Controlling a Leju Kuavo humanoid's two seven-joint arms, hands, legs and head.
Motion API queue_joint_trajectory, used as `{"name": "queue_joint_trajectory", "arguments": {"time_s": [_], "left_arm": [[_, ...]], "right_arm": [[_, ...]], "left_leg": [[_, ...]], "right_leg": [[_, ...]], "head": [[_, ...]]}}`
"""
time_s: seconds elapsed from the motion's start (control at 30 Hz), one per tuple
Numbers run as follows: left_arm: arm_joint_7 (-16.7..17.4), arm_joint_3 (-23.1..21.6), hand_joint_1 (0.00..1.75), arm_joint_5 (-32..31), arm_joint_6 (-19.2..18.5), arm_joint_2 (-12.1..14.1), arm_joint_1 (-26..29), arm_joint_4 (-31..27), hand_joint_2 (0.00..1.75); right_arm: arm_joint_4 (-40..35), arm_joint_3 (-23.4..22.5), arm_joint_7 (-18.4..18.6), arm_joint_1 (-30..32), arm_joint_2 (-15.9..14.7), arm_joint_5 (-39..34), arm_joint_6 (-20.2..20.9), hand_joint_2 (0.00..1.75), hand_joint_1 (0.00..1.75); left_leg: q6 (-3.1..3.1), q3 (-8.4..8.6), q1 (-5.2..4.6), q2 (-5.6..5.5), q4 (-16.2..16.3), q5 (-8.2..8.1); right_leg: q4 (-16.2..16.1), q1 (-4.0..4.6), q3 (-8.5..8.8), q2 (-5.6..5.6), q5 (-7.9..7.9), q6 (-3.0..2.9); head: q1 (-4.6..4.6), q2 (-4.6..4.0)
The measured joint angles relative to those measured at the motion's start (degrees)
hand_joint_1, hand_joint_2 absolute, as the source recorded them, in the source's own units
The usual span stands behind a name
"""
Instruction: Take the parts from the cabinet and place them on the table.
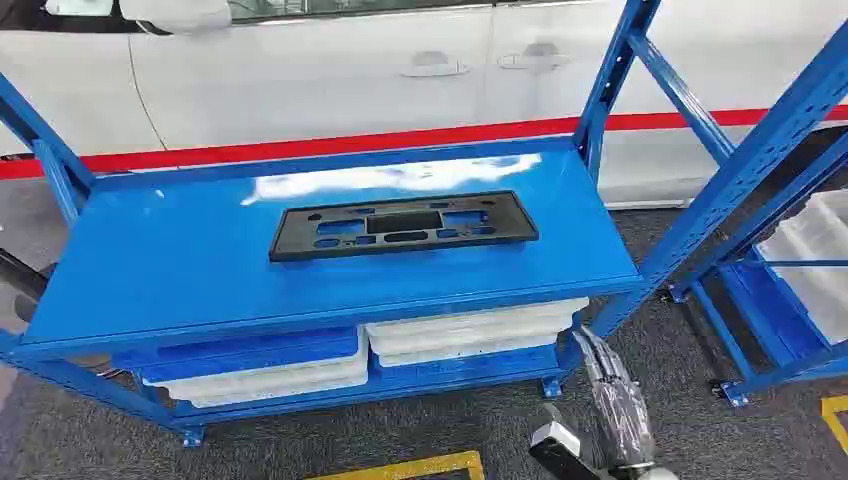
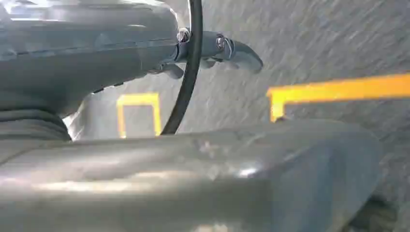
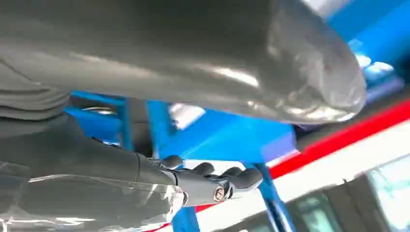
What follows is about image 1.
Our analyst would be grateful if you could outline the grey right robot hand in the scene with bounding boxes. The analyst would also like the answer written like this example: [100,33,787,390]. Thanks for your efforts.
[572,327,658,469]

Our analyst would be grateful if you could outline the black plastic license plate frame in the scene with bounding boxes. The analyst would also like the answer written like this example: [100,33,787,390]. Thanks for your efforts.
[268,190,540,264]

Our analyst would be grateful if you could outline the white plastic tray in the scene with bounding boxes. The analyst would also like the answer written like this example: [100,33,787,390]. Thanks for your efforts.
[376,333,559,370]
[142,349,370,400]
[367,316,575,357]
[364,297,590,339]
[165,374,370,410]

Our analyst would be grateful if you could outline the blue metal shelf rack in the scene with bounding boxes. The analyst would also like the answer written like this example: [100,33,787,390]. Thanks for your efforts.
[667,132,848,409]
[0,0,848,449]

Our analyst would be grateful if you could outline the translucent white plastic bin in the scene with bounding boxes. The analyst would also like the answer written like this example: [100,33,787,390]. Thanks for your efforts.
[803,188,848,241]
[757,210,848,347]

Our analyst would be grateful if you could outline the blue plastic tray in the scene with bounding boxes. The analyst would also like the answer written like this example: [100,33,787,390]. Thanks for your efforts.
[112,327,362,387]

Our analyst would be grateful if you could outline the white car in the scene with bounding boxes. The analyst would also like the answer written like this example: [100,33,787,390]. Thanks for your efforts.
[0,0,848,208]

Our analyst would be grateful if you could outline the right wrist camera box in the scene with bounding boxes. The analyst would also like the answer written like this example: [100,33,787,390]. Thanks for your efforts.
[527,402,602,480]

